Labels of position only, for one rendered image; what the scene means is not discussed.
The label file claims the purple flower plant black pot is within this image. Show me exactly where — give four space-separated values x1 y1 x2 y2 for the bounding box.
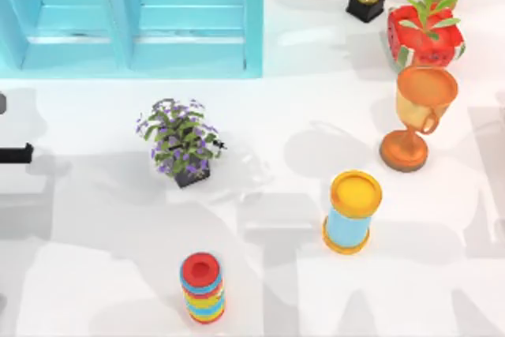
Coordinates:
136 97 228 189

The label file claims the blue and yellow can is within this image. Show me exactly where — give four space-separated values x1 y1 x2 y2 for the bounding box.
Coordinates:
322 170 383 255

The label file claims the light blue rack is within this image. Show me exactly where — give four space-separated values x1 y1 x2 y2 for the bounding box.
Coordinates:
0 0 264 80

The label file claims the stack of coloured rings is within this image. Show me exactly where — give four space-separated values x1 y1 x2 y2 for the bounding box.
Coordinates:
179 251 227 325

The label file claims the orange trophy cup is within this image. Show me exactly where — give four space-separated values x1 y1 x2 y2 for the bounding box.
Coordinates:
379 65 459 174

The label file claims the red watermelon plant pot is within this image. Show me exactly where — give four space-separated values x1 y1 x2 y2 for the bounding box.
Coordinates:
386 0 466 73

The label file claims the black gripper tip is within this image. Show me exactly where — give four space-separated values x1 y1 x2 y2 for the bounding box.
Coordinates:
0 142 35 165

